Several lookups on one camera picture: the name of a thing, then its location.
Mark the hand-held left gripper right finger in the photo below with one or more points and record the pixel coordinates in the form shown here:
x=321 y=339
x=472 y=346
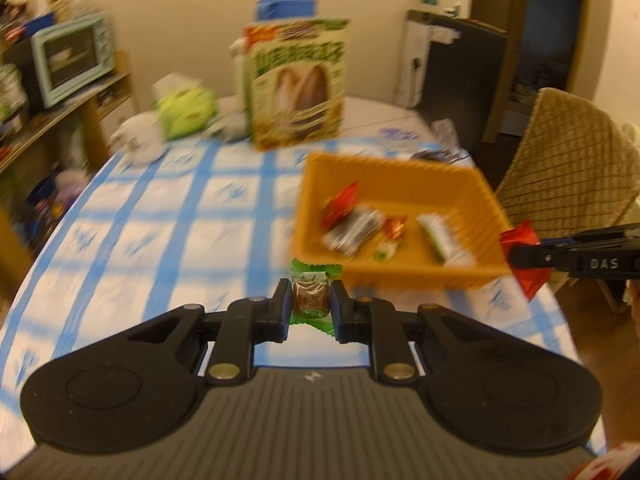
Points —
x=337 y=310

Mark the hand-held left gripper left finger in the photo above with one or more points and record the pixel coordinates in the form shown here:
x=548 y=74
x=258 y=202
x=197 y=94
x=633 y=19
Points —
x=286 y=305

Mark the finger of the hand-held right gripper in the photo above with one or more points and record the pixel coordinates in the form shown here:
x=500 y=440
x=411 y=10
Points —
x=532 y=256
x=590 y=236

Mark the small red candy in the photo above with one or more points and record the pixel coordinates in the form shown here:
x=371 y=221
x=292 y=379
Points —
x=522 y=235

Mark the green candy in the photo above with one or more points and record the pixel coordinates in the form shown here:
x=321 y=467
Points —
x=312 y=297

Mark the dark silver snack packet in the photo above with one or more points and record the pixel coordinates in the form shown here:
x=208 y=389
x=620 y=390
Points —
x=355 y=232

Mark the orange plastic basket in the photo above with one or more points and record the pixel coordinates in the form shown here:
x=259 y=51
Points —
x=415 y=275

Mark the white green snack packet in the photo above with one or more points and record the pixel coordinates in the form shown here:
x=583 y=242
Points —
x=442 y=240

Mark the red gold candy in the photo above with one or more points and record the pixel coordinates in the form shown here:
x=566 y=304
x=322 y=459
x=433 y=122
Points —
x=396 y=226

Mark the large red snack wrapper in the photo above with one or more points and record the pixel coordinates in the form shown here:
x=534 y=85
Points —
x=340 y=205

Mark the beige quilted chair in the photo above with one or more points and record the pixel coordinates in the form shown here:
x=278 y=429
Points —
x=565 y=160

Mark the blue checked tablecloth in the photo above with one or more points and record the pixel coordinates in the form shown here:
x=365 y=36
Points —
x=165 y=240

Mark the dark snack wrapper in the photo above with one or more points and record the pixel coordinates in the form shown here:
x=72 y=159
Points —
x=440 y=154

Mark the silver crinkled wrapper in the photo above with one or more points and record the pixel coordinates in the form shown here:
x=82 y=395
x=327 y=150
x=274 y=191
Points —
x=445 y=132

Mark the white packet blue print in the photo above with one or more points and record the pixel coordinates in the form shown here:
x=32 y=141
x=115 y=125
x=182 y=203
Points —
x=397 y=133

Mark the black cabinet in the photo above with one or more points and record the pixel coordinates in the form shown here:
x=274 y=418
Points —
x=465 y=75

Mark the red white packet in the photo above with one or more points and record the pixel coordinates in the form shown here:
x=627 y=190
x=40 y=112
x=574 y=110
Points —
x=605 y=462

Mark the green beige snack carton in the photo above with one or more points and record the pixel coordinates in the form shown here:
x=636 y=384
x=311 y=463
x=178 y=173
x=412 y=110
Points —
x=300 y=90

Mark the green tissue pack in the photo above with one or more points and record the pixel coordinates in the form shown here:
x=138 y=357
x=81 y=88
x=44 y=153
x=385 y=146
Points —
x=187 y=110

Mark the white mug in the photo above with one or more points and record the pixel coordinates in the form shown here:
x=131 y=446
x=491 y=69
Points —
x=142 y=137

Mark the white appliance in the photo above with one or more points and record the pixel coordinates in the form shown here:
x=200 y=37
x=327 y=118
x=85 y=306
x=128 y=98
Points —
x=411 y=45

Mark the wooden shelf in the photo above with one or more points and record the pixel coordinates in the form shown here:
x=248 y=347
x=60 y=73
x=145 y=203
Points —
x=95 y=127

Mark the blue thermos jug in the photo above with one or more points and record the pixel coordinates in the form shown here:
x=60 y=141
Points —
x=285 y=0

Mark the light blue toaster oven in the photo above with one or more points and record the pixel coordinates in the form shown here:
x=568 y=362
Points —
x=70 y=55

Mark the black appliance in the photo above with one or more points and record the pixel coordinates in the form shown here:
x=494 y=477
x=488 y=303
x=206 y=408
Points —
x=19 y=62

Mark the red black packets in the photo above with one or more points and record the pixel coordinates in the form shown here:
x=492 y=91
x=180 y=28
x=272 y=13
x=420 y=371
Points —
x=11 y=16

